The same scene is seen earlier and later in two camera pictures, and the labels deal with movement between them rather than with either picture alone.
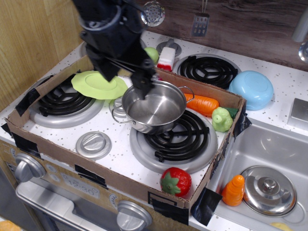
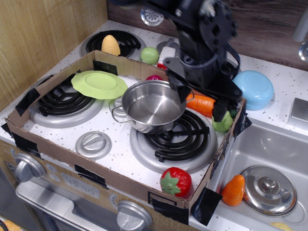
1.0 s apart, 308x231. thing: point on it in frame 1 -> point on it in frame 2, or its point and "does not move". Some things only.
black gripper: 121,49 -> 219,79
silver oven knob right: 131,216 does not move
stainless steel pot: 163,107 does not move
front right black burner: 191,144 does not move
